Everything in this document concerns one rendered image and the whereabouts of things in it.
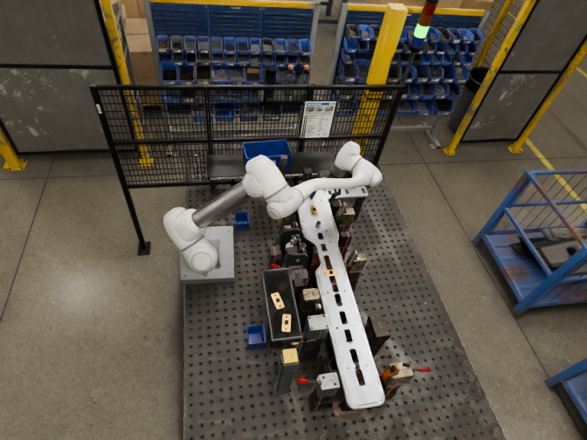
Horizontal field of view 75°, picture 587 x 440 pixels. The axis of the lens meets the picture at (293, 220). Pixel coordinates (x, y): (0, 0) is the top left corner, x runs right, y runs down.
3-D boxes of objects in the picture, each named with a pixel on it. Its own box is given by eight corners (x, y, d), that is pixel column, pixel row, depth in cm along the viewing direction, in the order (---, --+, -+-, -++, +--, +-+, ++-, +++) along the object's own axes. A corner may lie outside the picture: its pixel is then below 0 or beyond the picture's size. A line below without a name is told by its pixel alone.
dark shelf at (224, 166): (338, 174, 271) (339, 171, 269) (207, 180, 253) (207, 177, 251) (330, 154, 285) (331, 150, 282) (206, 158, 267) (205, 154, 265)
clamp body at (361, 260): (357, 292, 245) (371, 262, 219) (339, 295, 243) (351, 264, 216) (353, 280, 251) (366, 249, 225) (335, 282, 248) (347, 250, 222)
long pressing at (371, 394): (392, 403, 176) (393, 402, 174) (345, 411, 171) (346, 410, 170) (324, 189, 262) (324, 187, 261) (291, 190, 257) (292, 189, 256)
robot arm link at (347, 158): (330, 161, 222) (348, 175, 219) (343, 140, 213) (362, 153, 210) (338, 158, 230) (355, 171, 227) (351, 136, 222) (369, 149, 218)
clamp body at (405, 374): (396, 401, 205) (420, 378, 177) (369, 405, 202) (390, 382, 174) (390, 381, 211) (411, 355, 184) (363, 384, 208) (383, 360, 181)
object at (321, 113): (329, 138, 273) (338, 99, 250) (298, 139, 269) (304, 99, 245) (328, 136, 274) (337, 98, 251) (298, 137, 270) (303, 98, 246)
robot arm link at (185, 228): (175, 256, 212) (151, 223, 209) (190, 243, 226) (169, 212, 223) (282, 192, 177) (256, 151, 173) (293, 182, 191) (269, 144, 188)
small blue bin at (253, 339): (265, 348, 215) (265, 341, 209) (247, 351, 213) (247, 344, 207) (262, 330, 222) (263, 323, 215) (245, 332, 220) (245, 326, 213)
